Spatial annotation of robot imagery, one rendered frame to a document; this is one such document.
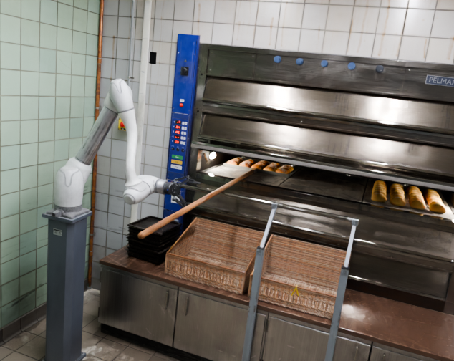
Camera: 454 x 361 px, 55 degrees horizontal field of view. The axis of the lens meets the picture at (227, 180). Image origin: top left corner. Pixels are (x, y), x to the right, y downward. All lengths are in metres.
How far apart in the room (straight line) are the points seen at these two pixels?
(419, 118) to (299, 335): 1.49
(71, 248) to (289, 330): 1.37
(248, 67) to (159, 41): 0.70
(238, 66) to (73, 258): 1.64
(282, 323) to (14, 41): 2.31
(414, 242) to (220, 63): 1.76
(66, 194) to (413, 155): 2.09
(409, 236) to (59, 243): 2.16
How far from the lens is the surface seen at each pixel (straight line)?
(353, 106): 2.91
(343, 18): 2.95
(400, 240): 3.02
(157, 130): 3.33
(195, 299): 2.87
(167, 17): 3.32
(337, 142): 2.93
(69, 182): 2.63
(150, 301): 3.04
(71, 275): 2.79
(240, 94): 3.05
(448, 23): 2.94
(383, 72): 2.92
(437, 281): 3.14
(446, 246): 3.06
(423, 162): 2.92
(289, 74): 2.98
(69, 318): 2.92
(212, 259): 3.22
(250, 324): 2.73
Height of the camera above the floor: 1.85
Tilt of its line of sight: 13 degrees down
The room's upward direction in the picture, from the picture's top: 7 degrees clockwise
